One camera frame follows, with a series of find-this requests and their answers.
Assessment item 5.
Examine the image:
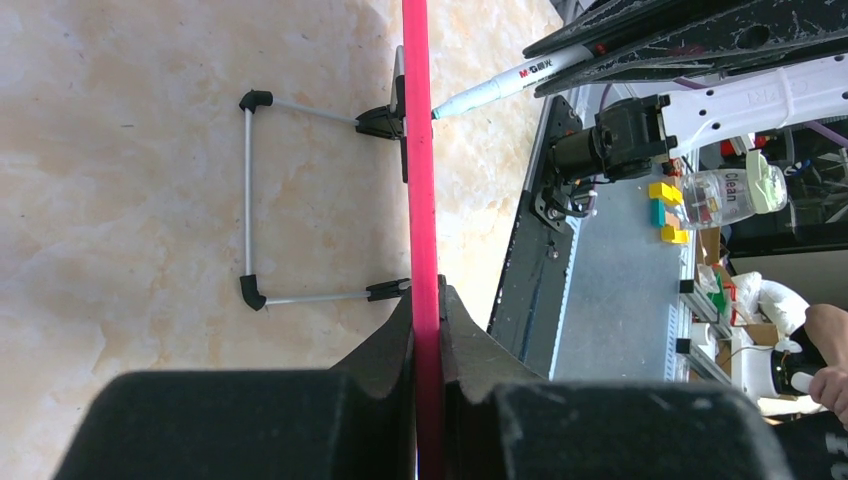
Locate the grey wire whiteboard stand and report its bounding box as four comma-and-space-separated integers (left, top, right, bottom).
238, 89, 413, 313

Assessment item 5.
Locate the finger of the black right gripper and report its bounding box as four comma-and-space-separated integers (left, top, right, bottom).
534, 33, 847, 98
522, 1, 847, 59

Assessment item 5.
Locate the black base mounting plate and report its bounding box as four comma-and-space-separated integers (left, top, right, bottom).
487, 95, 582, 379

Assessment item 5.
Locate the clear plastic cup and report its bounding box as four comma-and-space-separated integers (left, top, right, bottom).
681, 150, 788, 230

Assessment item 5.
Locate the bare human hand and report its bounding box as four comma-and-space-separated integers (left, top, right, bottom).
804, 304, 847, 427

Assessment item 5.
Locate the teal toy block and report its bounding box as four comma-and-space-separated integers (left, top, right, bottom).
650, 199, 667, 228

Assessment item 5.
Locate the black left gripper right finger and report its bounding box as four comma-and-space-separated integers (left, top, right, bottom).
438, 275, 541, 479

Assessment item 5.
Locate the yellow toy block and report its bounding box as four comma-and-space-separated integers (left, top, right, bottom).
648, 182, 683, 207
660, 225, 690, 245

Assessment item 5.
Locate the pink framed whiteboard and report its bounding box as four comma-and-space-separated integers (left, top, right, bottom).
402, 1, 446, 479

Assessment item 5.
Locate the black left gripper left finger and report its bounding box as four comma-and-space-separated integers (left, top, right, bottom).
332, 289, 415, 479

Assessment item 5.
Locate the green whiteboard marker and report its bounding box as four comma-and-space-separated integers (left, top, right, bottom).
431, 45, 593, 120

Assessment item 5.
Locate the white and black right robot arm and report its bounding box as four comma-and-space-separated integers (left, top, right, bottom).
523, 0, 847, 231

